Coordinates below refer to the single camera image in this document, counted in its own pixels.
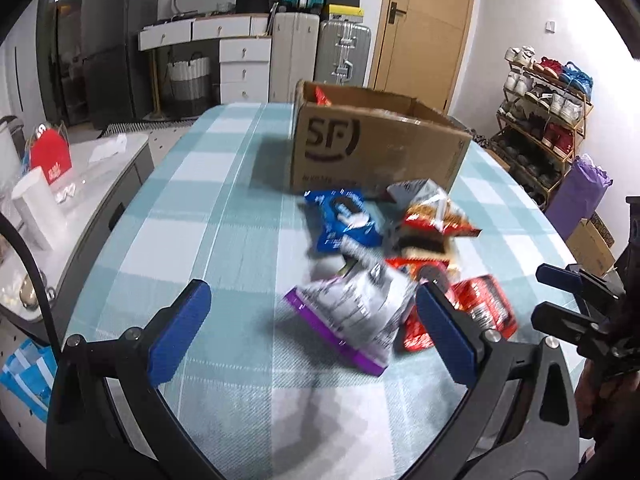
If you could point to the red paper bag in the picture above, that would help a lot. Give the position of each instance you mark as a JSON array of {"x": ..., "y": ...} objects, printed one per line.
[{"x": 50, "y": 157}]

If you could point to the blue cookie packet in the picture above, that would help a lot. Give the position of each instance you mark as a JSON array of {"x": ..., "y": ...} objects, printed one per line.
[{"x": 345, "y": 220}]

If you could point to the beige suitcase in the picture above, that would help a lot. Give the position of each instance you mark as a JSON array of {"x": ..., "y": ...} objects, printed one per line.
[{"x": 292, "y": 55}]

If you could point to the wooden shoe rack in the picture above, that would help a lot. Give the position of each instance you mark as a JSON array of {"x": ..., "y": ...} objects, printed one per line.
[{"x": 582, "y": 120}]

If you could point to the dark tall cabinet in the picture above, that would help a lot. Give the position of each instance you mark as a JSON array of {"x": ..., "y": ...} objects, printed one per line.
[{"x": 60, "y": 50}]

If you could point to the red barcode snack packet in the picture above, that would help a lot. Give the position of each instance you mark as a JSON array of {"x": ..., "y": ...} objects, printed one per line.
[{"x": 487, "y": 305}]

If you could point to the white cup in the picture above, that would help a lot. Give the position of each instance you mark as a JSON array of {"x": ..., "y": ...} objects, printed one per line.
[{"x": 37, "y": 205}]

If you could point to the brown cardboard box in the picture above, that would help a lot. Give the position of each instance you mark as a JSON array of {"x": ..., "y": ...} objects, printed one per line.
[{"x": 380, "y": 155}]

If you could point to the grey side table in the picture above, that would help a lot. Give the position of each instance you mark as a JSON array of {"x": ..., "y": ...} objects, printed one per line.
[{"x": 100, "y": 195}]

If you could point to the wooden door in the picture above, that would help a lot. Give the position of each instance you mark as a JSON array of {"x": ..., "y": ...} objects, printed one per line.
[{"x": 430, "y": 35}]

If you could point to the white kettle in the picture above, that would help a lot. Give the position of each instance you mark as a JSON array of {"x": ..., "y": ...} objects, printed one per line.
[{"x": 9, "y": 145}]

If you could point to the blue white plastic bag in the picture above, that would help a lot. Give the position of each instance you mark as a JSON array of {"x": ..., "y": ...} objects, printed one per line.
[{"x": 27, "y": 380}]

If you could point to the white drawer desk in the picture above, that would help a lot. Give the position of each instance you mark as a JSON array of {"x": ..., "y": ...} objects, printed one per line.
[{"x": 240, "y": 60}]

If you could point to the rows of assorted shoes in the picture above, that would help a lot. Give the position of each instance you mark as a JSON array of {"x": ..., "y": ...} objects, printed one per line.
[{"x": 555, "y": 135}]

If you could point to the white tissue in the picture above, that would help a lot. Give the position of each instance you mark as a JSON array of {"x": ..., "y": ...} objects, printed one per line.
[{"x": 107, "y": 147}]

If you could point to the silver suitcase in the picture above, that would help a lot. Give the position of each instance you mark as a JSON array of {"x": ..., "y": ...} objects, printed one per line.
[{"x": 345, "y": 52}]

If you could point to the cat print cardboard box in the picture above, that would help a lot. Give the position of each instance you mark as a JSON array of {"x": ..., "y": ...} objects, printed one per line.
[{"x": 592, "y": 250}]

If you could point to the red white noodle snack packet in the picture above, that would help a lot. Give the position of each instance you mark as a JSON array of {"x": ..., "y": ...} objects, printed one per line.
[{"x": 440, "y": 215}]

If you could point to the red cookie packet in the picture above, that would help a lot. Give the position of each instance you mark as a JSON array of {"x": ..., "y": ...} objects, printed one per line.
[{"x": 410, "y": 266}]

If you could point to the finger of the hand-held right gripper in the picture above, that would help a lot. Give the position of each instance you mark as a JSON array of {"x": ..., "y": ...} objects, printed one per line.
[
  {"x": 555, "y": 316},
  {"x": 557, "y": 276}
]

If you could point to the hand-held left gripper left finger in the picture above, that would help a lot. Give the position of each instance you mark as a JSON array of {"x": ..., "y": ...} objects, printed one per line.
[{"x": 180, "y": 330}]

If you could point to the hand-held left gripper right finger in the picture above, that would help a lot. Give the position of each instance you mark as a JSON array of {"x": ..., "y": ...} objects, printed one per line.
[{"x": 445, "y": 330}]

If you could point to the dark grey fridge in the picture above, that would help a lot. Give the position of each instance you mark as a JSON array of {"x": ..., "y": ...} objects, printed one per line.
[{"x": 120, "y": 50}]

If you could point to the purple paper bag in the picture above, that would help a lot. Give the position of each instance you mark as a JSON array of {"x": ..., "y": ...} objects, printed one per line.
[{"x": 577, "y": 195}]

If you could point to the person's right hand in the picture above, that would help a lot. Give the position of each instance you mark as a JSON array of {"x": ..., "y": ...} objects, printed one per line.
[{"x": 592, "y": 395}]

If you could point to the clear cream biscuit packet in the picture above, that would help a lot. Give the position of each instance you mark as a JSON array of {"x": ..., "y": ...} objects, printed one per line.
[{"x": 422, "y": 247}]

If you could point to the grey white laundry basket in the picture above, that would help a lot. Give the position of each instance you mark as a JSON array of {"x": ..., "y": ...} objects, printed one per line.
[{"x": 187, "y": 85}]

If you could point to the silver purple snack packet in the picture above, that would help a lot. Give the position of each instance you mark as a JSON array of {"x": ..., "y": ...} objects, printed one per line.
[{"x": 350, "y": 305}]

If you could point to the pile of dark sneakers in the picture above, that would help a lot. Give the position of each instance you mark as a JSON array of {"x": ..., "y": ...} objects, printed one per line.
[{"x": 481, "y": 140}]

